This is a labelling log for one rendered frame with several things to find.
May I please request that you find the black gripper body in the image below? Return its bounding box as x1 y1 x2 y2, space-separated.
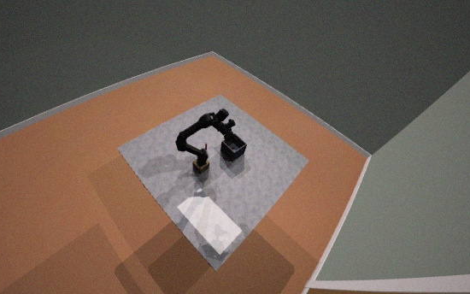
217 122 233 141

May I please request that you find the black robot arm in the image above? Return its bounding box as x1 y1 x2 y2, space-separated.
175 109 236 167

